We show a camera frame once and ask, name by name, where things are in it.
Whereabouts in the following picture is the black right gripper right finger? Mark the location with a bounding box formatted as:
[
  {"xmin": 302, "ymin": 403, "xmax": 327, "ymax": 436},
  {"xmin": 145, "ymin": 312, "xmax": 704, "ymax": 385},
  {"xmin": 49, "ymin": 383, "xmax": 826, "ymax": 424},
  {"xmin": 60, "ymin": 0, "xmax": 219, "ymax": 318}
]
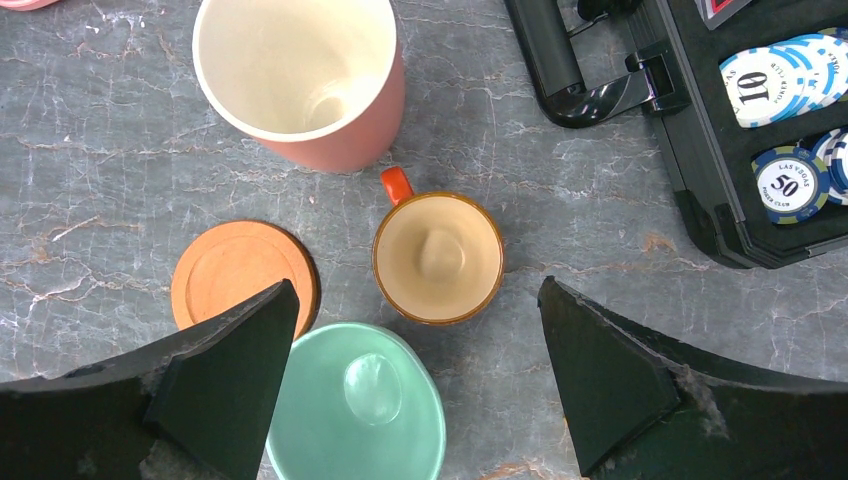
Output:
[{"xmin": 537, "ymin": 276, "xmax": 681, "ymax": 477}]

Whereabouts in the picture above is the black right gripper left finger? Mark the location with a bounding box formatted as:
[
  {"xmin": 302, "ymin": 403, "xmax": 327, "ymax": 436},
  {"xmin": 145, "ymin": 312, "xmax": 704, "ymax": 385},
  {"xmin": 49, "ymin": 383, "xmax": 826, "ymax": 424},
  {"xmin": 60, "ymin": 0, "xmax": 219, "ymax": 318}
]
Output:
[{"xmin": 144, "ymin": 279, "xmax": 300, "ymax": 479}]

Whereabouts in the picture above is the pink mug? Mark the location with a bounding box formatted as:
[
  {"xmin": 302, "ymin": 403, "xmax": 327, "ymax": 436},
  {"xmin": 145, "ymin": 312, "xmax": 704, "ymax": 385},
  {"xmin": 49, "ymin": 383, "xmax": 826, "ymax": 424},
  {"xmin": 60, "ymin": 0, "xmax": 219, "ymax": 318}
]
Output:
[{"xmin": 192, "ymin": 0, "xmax": 405, "ymax": 172}]

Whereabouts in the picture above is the teal green cup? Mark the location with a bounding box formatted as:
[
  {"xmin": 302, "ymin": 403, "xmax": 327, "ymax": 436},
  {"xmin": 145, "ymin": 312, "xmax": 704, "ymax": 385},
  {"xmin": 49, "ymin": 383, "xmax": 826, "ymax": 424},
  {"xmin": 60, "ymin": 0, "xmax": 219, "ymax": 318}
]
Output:
[{"xmin": 266, "ymin": 322, "xmax": 446, "ymax": 480}]

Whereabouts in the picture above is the orange round coaster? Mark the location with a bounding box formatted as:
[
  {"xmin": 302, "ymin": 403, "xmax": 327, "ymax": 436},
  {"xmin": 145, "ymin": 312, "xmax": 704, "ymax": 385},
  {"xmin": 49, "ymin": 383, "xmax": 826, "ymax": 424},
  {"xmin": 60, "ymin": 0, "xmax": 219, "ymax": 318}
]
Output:
[{"xmin": 171, "ymin": 220, "xmax": 321, "ymax": 338}]

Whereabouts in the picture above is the small orange cup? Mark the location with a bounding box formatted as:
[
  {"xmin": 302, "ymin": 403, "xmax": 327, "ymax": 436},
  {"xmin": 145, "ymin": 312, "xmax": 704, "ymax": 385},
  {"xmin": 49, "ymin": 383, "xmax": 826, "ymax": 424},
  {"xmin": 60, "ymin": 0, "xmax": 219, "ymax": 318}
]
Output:
[{"xmin": 372, "ymin": 167, "xmax": 505, "ymax": 325}]

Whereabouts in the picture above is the black poker chip case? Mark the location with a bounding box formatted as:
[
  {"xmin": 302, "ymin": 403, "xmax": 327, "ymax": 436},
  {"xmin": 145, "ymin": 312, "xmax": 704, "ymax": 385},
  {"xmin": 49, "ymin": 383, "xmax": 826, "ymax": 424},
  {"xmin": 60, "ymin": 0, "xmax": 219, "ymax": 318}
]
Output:
[{"xmin": 506, "ymin": 1, "xmax": 847, "ymax": 268}]

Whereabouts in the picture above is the pink serving tray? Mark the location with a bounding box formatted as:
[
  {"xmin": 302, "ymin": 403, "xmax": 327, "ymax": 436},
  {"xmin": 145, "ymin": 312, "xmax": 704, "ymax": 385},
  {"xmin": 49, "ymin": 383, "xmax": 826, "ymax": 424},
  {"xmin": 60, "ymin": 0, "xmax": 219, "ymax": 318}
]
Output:
[{"xmin": 0, "ymin": 0, "xmax": 58, "ymax": 11}]

